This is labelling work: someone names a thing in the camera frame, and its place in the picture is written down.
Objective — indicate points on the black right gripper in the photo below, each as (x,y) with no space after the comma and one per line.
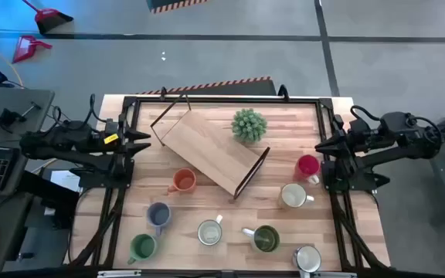
(348,143)

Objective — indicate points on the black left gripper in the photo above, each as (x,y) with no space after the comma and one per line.
(124,139)

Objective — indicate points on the orange mug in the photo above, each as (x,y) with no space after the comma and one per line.
(185,181)

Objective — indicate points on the blue-grey mug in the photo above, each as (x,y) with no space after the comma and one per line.
(159,214)

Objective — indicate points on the white mug olive interior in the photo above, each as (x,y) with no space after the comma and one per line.
(265,239)

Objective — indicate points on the white mug blue floral print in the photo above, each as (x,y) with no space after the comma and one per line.
(307,258)

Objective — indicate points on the cream mug with green inside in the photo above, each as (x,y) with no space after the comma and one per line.
(209,232)

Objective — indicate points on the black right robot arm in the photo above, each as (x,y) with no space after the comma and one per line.
(400,133)

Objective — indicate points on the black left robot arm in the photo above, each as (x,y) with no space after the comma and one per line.
(52,148)

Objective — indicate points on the yellow label tag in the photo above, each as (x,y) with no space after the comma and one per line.
(111,138)

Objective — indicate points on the white paper sheet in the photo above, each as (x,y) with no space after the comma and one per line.
(66,179)

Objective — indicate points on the artificial green potted plant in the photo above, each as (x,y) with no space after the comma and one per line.
(248,125)

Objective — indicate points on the white scrap on floor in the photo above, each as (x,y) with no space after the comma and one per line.
(163,56)

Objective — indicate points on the hazard-striped black platform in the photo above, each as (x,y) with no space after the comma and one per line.
(245,88)

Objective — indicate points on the hazard-striped black mat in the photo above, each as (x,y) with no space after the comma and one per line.
(168,4)

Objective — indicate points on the red dustpan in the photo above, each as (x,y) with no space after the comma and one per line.
(27,48)

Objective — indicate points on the red broom black bristles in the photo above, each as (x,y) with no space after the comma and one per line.
(50,19)

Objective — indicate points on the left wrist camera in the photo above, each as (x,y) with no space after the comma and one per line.
(110,126)

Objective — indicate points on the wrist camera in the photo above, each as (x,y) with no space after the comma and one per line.
(110,126)
(355,125)

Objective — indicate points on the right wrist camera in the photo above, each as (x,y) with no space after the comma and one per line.
(355,125)

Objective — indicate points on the black metal table frame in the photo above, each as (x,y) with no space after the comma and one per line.
(226,100)

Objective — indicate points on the black desk-side mount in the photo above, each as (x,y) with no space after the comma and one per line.
(48,195)

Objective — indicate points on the silver metal bracket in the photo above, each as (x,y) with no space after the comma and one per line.
(118,273)
(334,275)

